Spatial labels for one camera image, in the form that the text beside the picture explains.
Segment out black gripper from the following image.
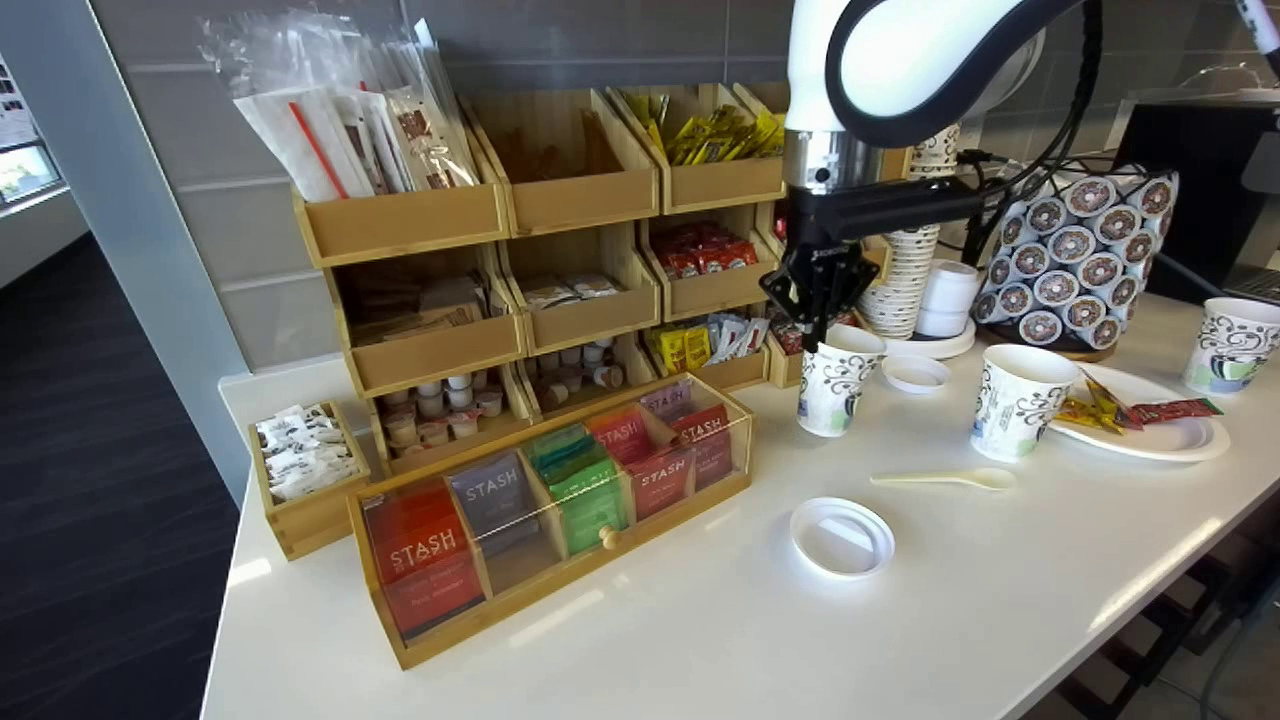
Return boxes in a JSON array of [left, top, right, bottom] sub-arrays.
[[762, 234, 885, 352]]

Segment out patterned paper cup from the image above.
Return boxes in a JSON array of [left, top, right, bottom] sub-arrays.
[[968, 339, 1082, 468], [1182, 294, 1280, 402], [796, 322, 887, 445]]

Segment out small white cup lid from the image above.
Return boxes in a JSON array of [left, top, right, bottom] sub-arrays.
[[879, 349, 955, 402]]

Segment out white plastic cup lid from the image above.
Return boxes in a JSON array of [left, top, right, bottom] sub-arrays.
[[784, 494, 902, 582]]

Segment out white blue packets pile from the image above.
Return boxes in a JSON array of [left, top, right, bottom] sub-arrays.
[[705, 309, 778, 364]]

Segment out bamboo bin yellow tea bags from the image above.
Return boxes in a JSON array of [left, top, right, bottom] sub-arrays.
[[640, 303, 780, 397]]

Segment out tall stack of paper cups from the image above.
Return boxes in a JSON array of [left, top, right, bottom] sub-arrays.
[[856, 131, 968, 339]]

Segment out red packets pile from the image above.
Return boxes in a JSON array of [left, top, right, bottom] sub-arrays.
[[650, 222, 764, 281]]

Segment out yellow tea bags pile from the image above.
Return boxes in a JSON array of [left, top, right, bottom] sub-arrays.
[[650, 322, 720, 382]]

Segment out bamboo bin yellow-green packets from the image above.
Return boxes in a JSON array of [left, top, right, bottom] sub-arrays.
[[603, 80, 796, 222]]

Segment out dark red tea packets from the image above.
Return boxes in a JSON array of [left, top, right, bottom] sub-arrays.
[[640, 382, 739, 494]]

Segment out white plastic spoon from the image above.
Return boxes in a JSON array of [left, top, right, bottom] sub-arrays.
[[863, 463, 1024, 495]]

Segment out yellow-green packets pile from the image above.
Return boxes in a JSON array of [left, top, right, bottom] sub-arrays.
[[619, 93, 792, 172]]

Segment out bamboo bin white packets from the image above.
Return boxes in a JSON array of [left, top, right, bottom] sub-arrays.
[[498, 222, 663, 360]]

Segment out bright red tea packets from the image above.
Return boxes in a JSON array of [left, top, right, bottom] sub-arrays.
[[588, 407, 691, 523]]

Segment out creamer cups group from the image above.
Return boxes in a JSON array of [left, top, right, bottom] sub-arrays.
[[375, 371, 513, 453], [529, 339, 633, 413]]

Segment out bamboo bin creamer cups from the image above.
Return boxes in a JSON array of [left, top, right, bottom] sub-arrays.
[[364, 364, 541, 473], [513, 329, 659, 420]]

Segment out white sugar packets pile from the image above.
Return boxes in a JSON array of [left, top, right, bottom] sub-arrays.
[[520, 271, 630, 318]]

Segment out empty bamboo bin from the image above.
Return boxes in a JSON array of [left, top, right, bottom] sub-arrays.
[[466, 85, 663, 242]]

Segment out patterned fabric bag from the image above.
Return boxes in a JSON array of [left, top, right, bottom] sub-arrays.
[[961, 156, 1183, 360]]

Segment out yellow snack packet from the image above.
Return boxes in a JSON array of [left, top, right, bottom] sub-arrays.
[[1057, 370, 1132, 442]]

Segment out green tea packets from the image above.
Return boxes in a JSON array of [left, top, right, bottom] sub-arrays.
[[520, 425, 633, 560]]

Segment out white paper plate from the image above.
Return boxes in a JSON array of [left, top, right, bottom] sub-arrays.
[[1044, 360, 1231, 468]]

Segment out red snack packet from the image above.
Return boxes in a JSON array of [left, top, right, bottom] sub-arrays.
[[1115, 392, 1223, 433]]

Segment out bamboo tea box clear lid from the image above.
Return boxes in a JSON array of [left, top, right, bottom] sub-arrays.
[[345, 371, 762, 671]]

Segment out grey Stash tea packets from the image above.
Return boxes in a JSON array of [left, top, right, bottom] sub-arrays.
[[446, 449, 561, 591]]

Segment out bamboo bin brown items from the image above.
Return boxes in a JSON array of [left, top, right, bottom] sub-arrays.
[[330, 246, 529, 402]]

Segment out brown packets pile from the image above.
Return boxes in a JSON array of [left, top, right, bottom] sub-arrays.
[[345, 277, 492, 349]]

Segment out black coffee machine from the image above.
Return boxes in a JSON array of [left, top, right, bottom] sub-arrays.
[[1115, 98, 1280, 303]]

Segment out bamboo bin with straws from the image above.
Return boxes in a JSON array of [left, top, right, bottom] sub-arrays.
[[291, 126, 516, 271]]

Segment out clear bag of stirrers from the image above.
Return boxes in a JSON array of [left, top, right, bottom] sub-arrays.
[[348, 16, 490, 198]]

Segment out red Stash tea packets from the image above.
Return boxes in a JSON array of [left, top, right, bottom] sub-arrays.
[[359, 479, 484, 644]]

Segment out dark wooden stool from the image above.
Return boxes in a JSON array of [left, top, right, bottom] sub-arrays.
[[1020, 523, 1280, 720]]

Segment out white creamer packets pile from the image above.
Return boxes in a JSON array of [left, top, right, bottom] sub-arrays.
[[251, 402, 370, 505]]

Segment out clear bag of wrapped straws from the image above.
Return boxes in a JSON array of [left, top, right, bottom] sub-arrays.
[[198, 13, 383, 205]]

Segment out small wooden open box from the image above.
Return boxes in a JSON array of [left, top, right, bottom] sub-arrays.
[[244, 397, 383, 563]]

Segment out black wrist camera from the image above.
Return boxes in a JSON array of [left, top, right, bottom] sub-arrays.
[[780, 177, 999, 248]]

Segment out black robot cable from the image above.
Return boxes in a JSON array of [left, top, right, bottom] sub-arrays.
[[981, 0, 1114, 198]]

